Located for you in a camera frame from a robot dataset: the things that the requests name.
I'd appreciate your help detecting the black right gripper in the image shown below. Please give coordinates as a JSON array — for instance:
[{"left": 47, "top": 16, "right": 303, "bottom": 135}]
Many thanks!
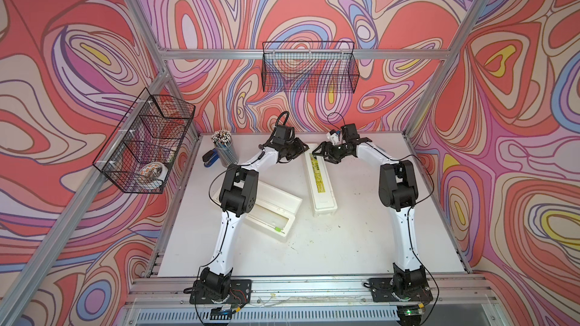
[{"left": 313, "top": 141, "right": 351, "bottom": 163}]

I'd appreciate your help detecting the cream plastic wrap dispenser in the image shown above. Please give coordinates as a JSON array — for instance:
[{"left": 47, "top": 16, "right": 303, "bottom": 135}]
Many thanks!
[{"left": 212, "top": 178, "right": 304, "bottom": 241}]

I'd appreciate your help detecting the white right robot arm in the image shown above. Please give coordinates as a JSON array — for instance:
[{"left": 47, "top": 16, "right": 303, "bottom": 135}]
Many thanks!
[{"left": 313, "top": 124, "right": 433, "bottom": 303}]

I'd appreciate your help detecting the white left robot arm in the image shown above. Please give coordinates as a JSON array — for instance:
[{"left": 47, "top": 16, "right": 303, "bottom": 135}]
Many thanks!
[{"left": 195, "top": 137, "right": 309, "bottom": 300}]

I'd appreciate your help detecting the cup of pencils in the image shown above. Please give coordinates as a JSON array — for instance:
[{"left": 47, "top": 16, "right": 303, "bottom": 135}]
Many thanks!
[{"left": 211, "top": 130, "right": 239, "bottom": 168}]

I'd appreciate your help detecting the tape roll in basket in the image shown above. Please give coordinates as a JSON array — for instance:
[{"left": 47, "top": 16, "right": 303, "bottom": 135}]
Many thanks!
[{"left": 137, "top": 161, "right": 167, "bottom": 190}]

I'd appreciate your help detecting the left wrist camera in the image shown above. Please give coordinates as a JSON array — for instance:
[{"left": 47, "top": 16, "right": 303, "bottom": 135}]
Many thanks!
[{"left": 272, "top": 125, "right": 295, "bottom": 145}]

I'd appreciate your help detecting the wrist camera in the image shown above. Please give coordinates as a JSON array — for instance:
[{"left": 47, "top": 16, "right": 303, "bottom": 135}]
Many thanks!
[
  {"left": 327, "top": 129, "right": 341, "bottom": 146},
  {"left": 272, "top": 125, "right": 295, "bottom": 145}
]

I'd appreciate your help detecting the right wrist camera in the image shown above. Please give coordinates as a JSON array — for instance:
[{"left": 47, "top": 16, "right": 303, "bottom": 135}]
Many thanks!
[{"left": 327, "top": 129, "right": 341, "bottom": 146}]

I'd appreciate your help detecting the black wire basket back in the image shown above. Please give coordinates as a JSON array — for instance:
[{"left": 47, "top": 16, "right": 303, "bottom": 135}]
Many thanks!
[{"left": 261, "top": 39, "right": 360, "bottom": 94}]

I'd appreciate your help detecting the black wire basket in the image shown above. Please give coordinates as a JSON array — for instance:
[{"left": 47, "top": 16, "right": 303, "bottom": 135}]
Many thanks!
[
  {"left": 92, "top": 88, "right": 196, "bottom": 194},
  {"left": 261, "top": 39, "right": 360, "bottom": 94}
]

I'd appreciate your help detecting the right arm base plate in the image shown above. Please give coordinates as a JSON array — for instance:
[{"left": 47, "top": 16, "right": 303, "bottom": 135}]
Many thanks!
[{"left": 362, "top": 276, "right": 434, "bottom": 304}]

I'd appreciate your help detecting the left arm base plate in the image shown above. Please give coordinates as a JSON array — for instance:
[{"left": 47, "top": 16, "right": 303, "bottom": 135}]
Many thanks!
[{"left": 189, "top": 279, "right": 252, "bottom": 305}]

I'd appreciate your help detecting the black wire basket left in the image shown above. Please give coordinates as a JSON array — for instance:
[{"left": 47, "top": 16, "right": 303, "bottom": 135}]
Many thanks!
[{"left": 92, "top": 88, "right": 196, "bottom": 194}]

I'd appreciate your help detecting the aluminium front rail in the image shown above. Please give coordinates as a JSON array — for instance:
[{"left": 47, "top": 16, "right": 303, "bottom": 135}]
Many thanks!
[{"left": 115, "top": 274, "right": 511, "bottom": 325}]

